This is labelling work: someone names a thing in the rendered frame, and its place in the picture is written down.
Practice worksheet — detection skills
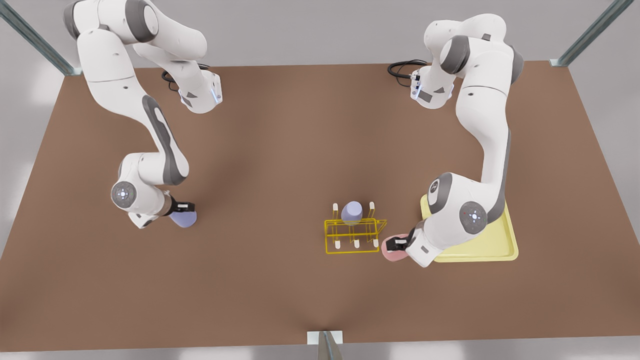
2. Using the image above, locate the pink cup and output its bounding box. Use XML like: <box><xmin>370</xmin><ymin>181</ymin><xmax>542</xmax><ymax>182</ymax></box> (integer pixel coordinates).
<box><xmin>381</xmin><ymin>233</ymin><xmax>411</xmax><ymax>262</ymax></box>

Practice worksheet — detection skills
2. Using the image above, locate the pale yellow tray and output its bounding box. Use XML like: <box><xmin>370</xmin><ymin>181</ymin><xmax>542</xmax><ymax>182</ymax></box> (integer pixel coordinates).
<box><xmin>420</xmin><ymin>194</ymin><xmax>519</xmax><ymax>263</ymax></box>

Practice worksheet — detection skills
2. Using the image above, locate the silver frame post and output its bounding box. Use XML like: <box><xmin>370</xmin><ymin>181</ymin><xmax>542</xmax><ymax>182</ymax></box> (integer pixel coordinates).
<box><xmin>0</xmin><ymin>0</ymin><xmax>82</xmax><ymax>77</ymax></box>
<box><xmin>306</xmin><ymin>330</ymin><xmax>344</xmax><ymax>360</ymax></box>
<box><xmin>549</xmin><ymin>0</ymin><xmax>635</xmax><ymax>68</ymax></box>

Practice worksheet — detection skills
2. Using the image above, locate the yellow wire cup rack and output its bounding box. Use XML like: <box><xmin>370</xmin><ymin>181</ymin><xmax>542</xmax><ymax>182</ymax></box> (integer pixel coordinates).
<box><xmin>324</xmin><ymin>201</ymin><xmax>388</xmax><ymax>255</ymax></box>

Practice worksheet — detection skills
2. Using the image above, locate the lavender cup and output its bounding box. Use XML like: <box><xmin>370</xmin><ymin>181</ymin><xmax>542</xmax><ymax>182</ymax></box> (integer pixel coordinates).
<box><xmin>341</xmin><ymin>201</ymin><xmax>364</xmax><ymax>225</ymax></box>
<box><xmin>169</xmin><ymin>209</ymin><xmax>198</xmax><ymax>229</ymax></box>

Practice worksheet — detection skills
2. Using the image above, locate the black cable loop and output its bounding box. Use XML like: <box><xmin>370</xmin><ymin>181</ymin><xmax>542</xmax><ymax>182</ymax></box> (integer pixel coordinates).
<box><xmin>387</xmin><ymin>59</ymin><xmax>429</xmax><ymax>81</ymax></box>
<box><xmin>161</xmin><ymin>63</ymin><xmax>211</xmax><ymax>93</ymax></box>

